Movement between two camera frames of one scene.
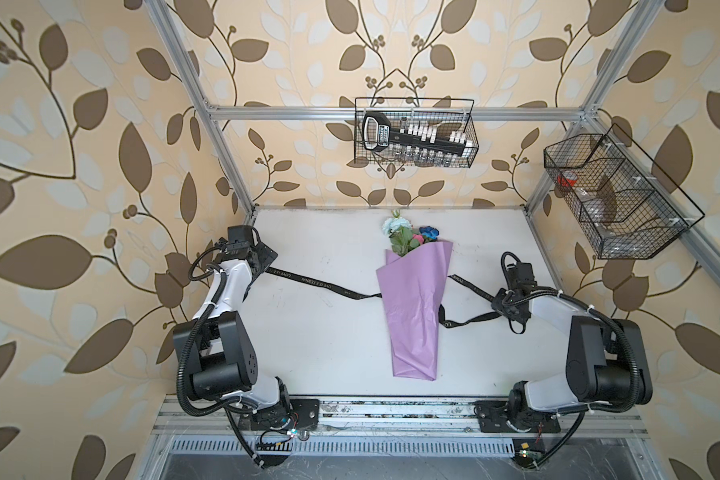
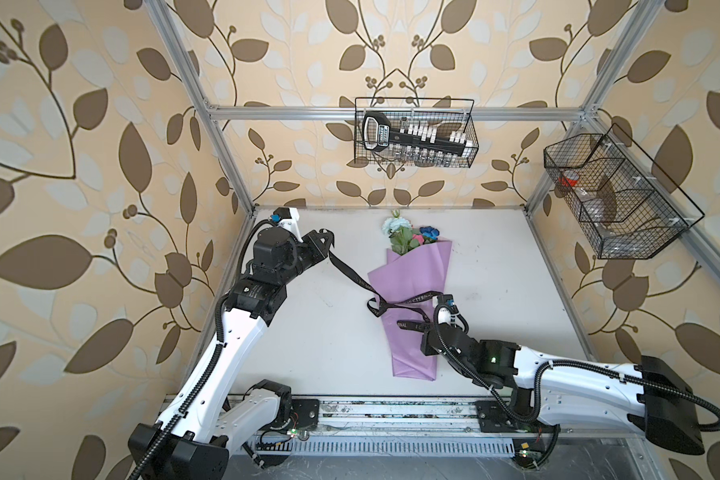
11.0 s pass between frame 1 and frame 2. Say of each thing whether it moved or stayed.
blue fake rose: stayed
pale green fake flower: stayed
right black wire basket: stayed
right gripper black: moved
